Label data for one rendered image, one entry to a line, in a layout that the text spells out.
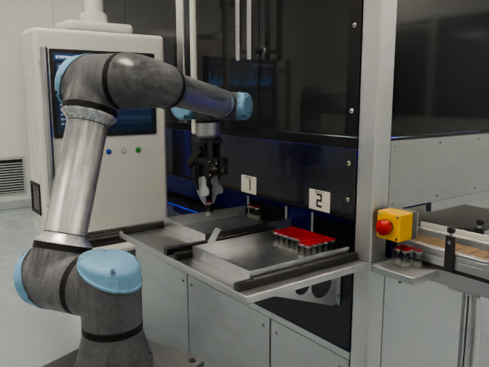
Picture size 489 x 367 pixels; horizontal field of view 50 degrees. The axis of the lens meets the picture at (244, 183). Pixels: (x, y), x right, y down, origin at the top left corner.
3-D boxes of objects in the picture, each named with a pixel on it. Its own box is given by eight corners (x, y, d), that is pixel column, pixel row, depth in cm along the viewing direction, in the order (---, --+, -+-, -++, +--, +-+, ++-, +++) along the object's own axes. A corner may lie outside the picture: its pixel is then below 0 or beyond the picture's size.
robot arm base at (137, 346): (112, 399, 93) (109, 346, 91) (57, 374, 101) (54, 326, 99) (169, 362, 105) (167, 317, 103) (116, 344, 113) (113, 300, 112)
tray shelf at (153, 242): (236, 216, 200) (236, 212, 200) (384, 263, 145) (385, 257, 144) (118, 237, 172) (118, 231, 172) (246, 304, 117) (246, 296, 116)
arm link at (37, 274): (58, 317, 96) (113, 41, 105) (0, 304, 103) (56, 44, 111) (100, 316, 107) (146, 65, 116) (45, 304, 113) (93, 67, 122)
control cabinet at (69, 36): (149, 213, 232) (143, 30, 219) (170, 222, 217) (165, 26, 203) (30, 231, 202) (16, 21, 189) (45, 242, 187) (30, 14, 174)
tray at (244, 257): (286, 238, 164) (286, 227, 163) (348, 258, 143) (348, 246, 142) (192, 258, 144) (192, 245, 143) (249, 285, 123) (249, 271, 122)
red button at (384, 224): (383, 231, 134) (383, 216, 134) (396, 235, 131) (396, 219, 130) (373, 234, 132) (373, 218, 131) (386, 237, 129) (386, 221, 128)
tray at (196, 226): (244, 214, 196) (244, 204, 195) (291, 228, 175) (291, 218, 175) (164, 228, 176) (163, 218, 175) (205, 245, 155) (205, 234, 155)
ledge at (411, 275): (404, 261, 147) (404, 255, 146) (445, 274, 136) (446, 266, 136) (371, 271, 138) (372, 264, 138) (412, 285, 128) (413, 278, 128)
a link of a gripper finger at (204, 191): (204, 207, 158) (205, 178, 156) (195, 204, 162) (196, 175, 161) (213, 207, 159) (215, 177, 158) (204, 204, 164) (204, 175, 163)
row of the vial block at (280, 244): (276, 244, 156) (276, 229, 155) (319, 259, 142) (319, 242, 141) (271, 245, 155) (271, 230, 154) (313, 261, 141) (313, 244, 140)
